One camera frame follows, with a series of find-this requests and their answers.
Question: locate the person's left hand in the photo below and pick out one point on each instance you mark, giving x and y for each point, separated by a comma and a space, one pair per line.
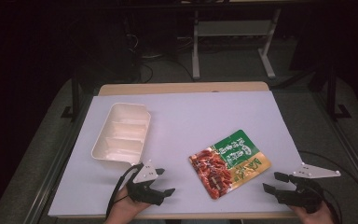
122, 210

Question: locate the white metal stand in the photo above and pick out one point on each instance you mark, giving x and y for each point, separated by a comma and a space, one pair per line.
230, 28

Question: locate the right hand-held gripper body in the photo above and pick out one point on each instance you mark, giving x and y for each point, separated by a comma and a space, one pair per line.
304, 194

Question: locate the white divided plastic tray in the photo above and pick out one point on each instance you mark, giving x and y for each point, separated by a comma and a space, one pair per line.
121, 133

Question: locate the metal frame rail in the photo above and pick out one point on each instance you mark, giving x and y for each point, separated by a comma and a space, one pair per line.
351, 149
57, 165

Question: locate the green and red snack packet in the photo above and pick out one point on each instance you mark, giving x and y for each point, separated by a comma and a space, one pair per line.
230, 161

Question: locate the white table mat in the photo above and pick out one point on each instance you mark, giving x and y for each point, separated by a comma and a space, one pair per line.
183, 118

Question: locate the person's right hand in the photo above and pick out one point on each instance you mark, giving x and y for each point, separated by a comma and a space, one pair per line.
318, 217

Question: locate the black metal stand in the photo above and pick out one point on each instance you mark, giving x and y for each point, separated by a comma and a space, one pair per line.
75, 93
332, 93

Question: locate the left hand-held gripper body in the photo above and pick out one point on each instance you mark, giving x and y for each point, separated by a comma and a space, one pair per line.
144, 186

